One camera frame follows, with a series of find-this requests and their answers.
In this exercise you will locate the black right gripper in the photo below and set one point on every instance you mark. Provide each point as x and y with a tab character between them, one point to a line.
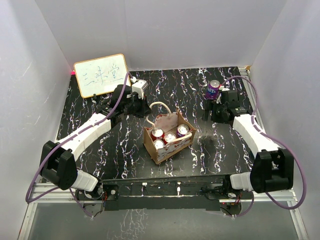
212	105

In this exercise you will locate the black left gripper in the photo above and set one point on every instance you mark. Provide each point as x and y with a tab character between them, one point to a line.
145	109

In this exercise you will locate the purple Fanta can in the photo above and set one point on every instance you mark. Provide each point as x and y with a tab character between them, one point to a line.
182	130
212	91

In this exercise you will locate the patterned canvas tote bag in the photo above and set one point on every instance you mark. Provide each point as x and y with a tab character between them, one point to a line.
169	123

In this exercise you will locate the red Coca-Cola can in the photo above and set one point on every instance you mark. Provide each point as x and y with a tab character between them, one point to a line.
157	133
169	137

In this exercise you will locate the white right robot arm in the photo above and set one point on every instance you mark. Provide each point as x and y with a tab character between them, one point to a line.
273	166

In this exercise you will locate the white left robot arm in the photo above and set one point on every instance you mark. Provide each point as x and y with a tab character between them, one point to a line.
58	159

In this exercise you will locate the red soda can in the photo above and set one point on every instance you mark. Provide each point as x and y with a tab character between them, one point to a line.
158	144

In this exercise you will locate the small framed whiteboard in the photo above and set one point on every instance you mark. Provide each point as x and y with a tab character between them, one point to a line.
100	75

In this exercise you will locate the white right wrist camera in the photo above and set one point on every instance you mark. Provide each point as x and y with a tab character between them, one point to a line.
221	90

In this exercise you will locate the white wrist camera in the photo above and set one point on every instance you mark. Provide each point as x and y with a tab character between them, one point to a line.
221	90
139	87

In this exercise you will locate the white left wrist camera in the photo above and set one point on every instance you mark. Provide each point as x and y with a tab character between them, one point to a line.
139	87

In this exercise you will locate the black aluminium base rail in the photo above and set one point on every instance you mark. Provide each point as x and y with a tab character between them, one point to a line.
184	208

